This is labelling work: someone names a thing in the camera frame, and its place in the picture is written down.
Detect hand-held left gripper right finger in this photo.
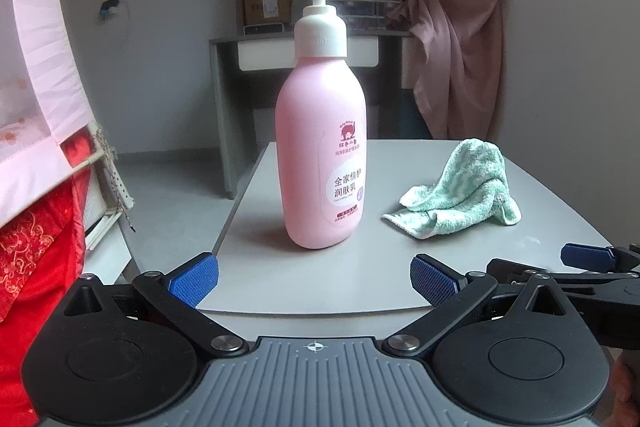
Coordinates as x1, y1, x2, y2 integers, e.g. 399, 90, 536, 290
385, 253, 571, 355

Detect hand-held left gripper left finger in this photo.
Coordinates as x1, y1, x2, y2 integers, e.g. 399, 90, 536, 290
62, 252, 249, 355

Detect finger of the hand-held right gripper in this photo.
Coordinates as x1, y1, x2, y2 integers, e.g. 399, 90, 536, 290
486, 258, 640, 294
560, 243, 640, 276

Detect green white towel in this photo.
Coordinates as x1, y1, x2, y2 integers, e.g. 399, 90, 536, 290
381, 138, 522, 240

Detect pink lotion pump bottle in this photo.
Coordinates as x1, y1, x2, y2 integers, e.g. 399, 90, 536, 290
275, 0, 368, 250

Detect red printed blanket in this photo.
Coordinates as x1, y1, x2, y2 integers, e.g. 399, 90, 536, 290
0, 127, 101, 427

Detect grey desk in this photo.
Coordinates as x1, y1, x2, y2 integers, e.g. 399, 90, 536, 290
208, 29, 416, 200

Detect white desk drawer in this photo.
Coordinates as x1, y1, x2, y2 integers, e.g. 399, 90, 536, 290
237, 38, 379, 70

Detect pink curtain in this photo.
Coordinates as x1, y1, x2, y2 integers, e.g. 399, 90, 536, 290
387, 0, 516, 140

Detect black tablet device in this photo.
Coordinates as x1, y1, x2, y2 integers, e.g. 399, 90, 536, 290
243, 24, 289, 36

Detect white bed rail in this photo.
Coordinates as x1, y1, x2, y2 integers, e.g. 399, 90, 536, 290
80, 122, 137, 253

